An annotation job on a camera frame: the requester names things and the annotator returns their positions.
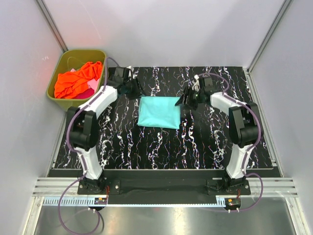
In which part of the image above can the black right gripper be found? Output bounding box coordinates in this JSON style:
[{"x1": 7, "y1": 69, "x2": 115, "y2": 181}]
[{"x1": 175, "y1": 86, "x2": 204, "y2": 111}]

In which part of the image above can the turquoise t-shirt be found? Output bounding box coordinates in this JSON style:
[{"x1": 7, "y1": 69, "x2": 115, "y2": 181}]
[{"x1": 137, "y1": 96, "x2": 180, "y2": 130}]

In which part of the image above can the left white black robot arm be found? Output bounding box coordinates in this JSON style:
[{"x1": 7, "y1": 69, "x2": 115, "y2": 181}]
[{"x1": 66, "y1": 66, "x2": 145, "y2": 194}]

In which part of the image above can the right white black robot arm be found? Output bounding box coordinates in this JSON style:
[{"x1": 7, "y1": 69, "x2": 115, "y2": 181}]
[{"x1": 175, "y1": 73, "x2": 263, "y2": 194}]

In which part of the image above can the light pink t-shirt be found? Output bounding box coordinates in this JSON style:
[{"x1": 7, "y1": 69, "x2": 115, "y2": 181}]
[{"x1": 70, "y1": 69, "x2": 99, "y2": 91}]

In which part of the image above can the black marble pattern mat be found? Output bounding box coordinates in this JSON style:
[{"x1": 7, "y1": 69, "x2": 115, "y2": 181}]
[{"x1": 52, "y1": 66, "x2": 278, "y2": 170}]

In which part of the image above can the magenta t-shirt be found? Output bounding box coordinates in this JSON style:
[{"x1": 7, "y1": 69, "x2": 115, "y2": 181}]
[{"x1": 74, "y1": 88, "x2": 94, "y2": 99}]

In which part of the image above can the olive green plastic bin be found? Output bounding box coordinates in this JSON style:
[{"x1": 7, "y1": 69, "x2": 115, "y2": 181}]
[{"x1": 46, "y1": 49, "x2": 106, "y2": 111}]

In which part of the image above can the orange t-shirt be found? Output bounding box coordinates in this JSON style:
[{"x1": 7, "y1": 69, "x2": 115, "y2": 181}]
[{"x1": 54, "y1": 61, "x2": 103, "y2": 99}]

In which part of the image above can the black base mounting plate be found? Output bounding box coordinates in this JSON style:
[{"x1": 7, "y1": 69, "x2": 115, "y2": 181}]
[{"x1": 78, "y1": 169, "x2": 251, "y2": 202}]

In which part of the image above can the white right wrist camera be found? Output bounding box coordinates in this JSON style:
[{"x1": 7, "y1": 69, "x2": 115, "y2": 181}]
[{"x1": 192, "y1": 74, "x2": 200, "y2": 92}]

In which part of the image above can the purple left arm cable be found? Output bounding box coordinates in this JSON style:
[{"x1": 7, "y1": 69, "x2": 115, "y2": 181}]
[{"x1": 57, "y1": 57, "x2": 120, "y2": 234}]

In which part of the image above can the slotted aluminium rail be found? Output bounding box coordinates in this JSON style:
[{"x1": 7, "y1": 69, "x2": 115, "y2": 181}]
[{"x1": 44, "y1": 196, "x2": 225, "y2": 208}]

